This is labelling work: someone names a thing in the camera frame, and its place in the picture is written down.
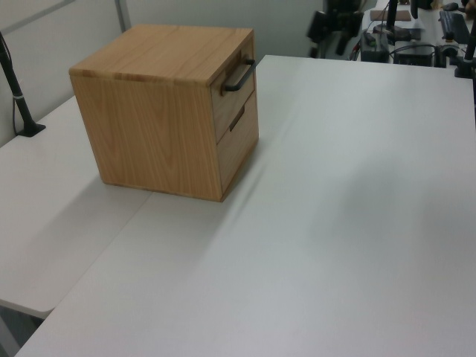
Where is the brown desk mat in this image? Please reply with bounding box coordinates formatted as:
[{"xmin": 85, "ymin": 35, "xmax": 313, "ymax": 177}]
[{"xmin": 369, "ymin": 10, "xmax": 412, "ymax": 23}]

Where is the black stand with round base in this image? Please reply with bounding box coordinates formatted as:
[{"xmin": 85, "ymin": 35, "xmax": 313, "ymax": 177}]
[{"xmin": 373, "ymin": 0, "xmax": 411, "ymax": 42}]

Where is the wooden drawer with recessed handle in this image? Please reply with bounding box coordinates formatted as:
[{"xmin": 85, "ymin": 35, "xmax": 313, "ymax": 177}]
[{"xmin": 216, "ymin": 91, "xmax": 260, "ymax": 202}]

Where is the black electronics box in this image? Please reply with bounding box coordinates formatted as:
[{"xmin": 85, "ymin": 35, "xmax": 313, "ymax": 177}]
[{"xmin": 394, "ymin": 43, "xmax": 437, "ymax": 68}]

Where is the black cable along pole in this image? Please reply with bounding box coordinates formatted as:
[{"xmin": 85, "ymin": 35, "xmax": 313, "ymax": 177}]
[{"xmin": 0, "ymin": 33, "xmax": 24, "ymax": 135}]

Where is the black pole with flat base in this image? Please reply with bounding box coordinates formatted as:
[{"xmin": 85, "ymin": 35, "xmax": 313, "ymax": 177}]
[{"xmin": 0, "ymin": 31, "xmax": 47, "ymax": 138}]

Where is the wooden drawer with bar handle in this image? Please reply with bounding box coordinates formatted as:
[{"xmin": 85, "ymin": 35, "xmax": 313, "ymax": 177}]
[{"xmin": 210, "ymin": 36, "xmax": 257, "ymax": 144}]

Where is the black clamp camera stand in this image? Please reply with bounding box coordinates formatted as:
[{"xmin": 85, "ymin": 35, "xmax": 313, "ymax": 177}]
[{"xmin": 451, "ymin": 0, "xmax": 476, "ymax": 79}]

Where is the black box with green light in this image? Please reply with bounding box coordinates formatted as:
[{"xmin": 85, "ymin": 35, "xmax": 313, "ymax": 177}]
[{"xmin": 361, "ymin": 30, "xmax": 390, "ymax": 62}]

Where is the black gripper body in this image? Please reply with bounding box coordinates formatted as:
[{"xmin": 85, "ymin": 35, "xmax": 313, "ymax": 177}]
[{"xmin": 324, "ymin": 0, "xmax": 364, "ymax": 39}]

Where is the black bar drawer handle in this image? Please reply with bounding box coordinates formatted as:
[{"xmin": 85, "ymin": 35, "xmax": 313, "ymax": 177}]
[{"xmin": 220, "ymin": 54, "xmax": 257, "ymax": 93}]

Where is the wooden two-drawer cabinet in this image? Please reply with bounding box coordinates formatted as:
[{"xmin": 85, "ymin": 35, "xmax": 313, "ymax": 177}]
[{"xmin": 69, "ymin": 24, "xmax": 260, "ymax": 204}]

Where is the black keyboard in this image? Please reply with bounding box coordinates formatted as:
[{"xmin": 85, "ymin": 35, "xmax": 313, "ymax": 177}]
[{"xmin": 438, "ymin": 10, "xmax": 471, "ymax": 42}]

